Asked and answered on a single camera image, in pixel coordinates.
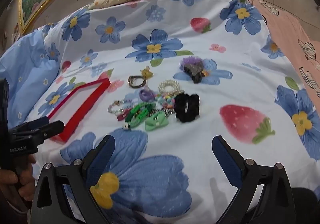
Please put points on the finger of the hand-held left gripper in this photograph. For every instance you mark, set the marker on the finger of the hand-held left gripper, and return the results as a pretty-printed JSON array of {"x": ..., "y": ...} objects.
[
  {"x": 52, "y": 129},
  {"x": 37, "y": 123}
]

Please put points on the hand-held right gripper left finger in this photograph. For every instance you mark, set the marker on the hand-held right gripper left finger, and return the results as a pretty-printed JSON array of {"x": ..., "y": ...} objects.
[{"x": 100, "y": 160}]

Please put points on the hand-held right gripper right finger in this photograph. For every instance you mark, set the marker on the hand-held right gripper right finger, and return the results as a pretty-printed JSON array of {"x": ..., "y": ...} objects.
[{"x": 227, "y": 161}]

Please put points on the red cardboard box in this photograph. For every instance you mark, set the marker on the red cardboard box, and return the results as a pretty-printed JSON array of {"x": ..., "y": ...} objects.
[{"x": 82, "y": 111}]

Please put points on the small white hair clip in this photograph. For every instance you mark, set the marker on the small white hair clip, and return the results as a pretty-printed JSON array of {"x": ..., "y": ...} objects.
[{"x": 126, "y": 127}]

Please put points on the pink snap hair clip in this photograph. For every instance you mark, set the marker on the pink snap hair clip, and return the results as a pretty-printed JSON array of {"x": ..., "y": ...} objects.
[{"x": 122, "y": 116}]

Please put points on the black scrunchie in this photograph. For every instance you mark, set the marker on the black scrunchie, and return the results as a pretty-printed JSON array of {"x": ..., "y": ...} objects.
[{"x": 180, "y": 106}]

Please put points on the rose gold wrist watch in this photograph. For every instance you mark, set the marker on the rose gold wrist watch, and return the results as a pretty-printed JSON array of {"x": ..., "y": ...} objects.
[{"x": 130, "y": 79}]

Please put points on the purple flower hair clip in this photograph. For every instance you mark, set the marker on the purple flower hair clip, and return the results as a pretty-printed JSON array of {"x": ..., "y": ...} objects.
[{"x": 192, "y": 71}]

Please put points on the white pearl scrunchie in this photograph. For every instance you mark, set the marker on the white pearl scrunchie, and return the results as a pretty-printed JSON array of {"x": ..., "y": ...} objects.
[{"x": 162, "y": 85}]

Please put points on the yellow claw hair clip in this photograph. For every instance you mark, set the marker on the yellow claw hair clip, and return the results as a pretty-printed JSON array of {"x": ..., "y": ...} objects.
[{"x": 145, "y": 71}]

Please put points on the person's left hand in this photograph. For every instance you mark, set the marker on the person's left hand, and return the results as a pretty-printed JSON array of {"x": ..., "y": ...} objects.
[{"x": 26, "y": 181}]

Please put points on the light blue pillow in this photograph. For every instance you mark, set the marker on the light blue pillow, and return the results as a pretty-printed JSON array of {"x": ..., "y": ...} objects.
[{"x": 25, "y": 68}]

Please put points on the pink printed cloth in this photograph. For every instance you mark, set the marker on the pink printed cloth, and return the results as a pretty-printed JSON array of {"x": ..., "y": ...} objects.
[{"x": 287, "y": 28}]

